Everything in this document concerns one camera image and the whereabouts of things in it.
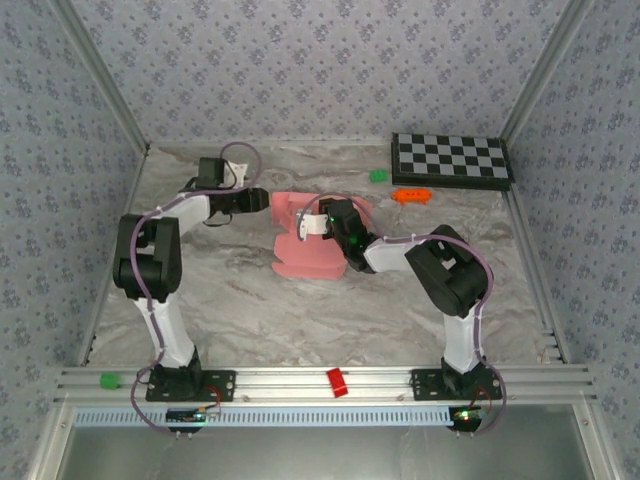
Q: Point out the green plastic block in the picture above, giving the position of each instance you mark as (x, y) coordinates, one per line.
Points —
(110, 381)

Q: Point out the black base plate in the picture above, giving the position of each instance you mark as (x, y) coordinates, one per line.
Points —
(222, 385)
(422, 385)

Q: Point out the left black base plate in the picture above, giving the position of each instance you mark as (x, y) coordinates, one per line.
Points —
(222, 385)

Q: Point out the left small circuit board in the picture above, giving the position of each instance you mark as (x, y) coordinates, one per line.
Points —
(187, 415)

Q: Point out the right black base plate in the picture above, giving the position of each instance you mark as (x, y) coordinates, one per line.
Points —
(422, 385)

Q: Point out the grey metal sheet panel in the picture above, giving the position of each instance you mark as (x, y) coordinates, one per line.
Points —
(320, 455)

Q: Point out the red plastic block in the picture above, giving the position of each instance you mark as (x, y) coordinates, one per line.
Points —
(337, 382)

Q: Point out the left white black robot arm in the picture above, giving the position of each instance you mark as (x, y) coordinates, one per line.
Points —
(167, 330)

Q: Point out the aluminium table back rail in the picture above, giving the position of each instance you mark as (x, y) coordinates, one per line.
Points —
(300, 142)

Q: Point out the aluminium mounting rail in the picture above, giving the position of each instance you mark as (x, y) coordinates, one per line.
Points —
(290, 385)

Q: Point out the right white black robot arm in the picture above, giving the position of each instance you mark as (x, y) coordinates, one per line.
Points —
(462, 340)

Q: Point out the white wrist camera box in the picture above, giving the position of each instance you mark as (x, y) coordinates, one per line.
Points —
(315, 225)
(236, 174)

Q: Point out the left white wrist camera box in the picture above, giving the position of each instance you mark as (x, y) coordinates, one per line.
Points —
(236, 174)

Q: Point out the aluminium frame post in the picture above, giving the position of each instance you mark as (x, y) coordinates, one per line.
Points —
(544, 70)

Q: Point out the pink paper box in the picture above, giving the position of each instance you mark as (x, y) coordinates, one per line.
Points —
(305, 255)

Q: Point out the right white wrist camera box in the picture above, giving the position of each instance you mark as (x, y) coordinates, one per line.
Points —
(315, 225)

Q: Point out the orange plastic toy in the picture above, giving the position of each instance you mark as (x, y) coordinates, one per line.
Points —
(411, 195)

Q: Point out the small circuit board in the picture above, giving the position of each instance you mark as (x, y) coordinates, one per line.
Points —
(467, 415)
(187, 415)

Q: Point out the black grey chessboard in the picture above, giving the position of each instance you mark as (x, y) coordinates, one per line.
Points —
(450, 160)

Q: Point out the right small circuit board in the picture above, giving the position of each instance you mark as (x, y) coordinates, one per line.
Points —
(467, 415)

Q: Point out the small green toy brick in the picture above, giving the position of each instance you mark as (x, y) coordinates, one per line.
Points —
(378, 176)

